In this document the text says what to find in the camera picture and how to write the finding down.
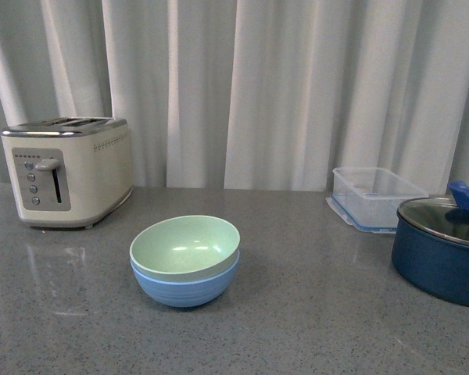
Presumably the green plastic bowl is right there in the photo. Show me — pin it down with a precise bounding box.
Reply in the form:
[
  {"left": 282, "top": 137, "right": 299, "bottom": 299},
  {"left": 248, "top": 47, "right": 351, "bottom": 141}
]
[{"left": 130, "top": 215, "right": 240, "bottom": 282}]

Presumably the blue plastic bowl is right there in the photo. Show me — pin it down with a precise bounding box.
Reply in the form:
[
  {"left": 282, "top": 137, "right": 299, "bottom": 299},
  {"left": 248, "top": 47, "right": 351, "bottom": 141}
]
[{"left": 131, "top": 251, "right": 240, "bottom": 308}]

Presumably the white curtain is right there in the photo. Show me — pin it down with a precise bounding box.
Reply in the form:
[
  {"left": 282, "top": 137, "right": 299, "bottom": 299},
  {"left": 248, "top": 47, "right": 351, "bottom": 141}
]
[{"left": 0, "top": 1, "right": 469, "bottom": 194}]

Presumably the clear plastic food container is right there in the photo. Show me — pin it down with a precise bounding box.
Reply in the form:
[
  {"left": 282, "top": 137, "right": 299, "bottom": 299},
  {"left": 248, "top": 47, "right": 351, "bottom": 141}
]
[{"left": 326, "top": 167, "right": 428, "bottom": 234}]

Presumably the cream two-slot toaster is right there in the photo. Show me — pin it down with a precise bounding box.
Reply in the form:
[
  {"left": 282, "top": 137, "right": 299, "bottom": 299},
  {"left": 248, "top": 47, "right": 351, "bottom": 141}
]
[{"left": 1, "top": 117, "right": 134, "bottom": 228}]

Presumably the dark blue cooking pot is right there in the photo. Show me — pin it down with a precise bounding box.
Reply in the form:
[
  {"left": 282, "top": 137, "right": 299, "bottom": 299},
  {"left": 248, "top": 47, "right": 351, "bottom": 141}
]
[{"left": 391, "top": 213, "right": 469, "bottom": 307}]

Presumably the glass pot lid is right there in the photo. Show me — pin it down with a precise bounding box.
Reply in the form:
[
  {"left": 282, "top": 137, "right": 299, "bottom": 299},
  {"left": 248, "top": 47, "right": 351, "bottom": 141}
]
[{"left": 397, "top": 180, "right": 469, "bottom": 246}]

